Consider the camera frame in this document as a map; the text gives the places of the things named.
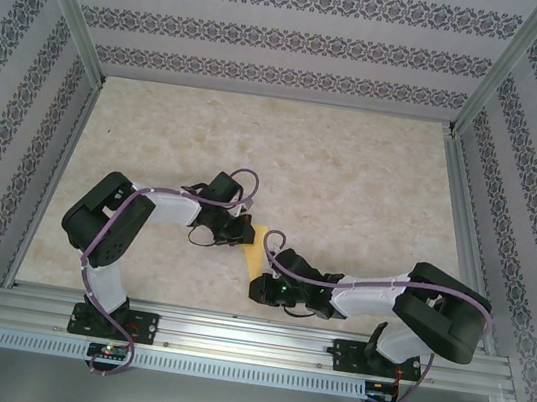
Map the yellow paper sheet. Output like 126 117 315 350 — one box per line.
240 221 276 283

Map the circuit board with blue light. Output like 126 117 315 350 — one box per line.
365 380 399 401

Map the circuit board with green light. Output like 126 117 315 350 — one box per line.
87 341 129 362

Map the long aluminium mounting rail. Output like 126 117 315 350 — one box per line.
0 277 522 401

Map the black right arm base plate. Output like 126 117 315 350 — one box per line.
329 336 422 385

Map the slotted grey cable duct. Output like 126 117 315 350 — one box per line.
0 326 369 402

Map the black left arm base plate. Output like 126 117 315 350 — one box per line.
66 300 161 347

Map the aluminium side rail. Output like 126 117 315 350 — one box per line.
0 67 109 299
413 130 529 355

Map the aluminium frame post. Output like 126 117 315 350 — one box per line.
7 0 119 87
447 0 537 149

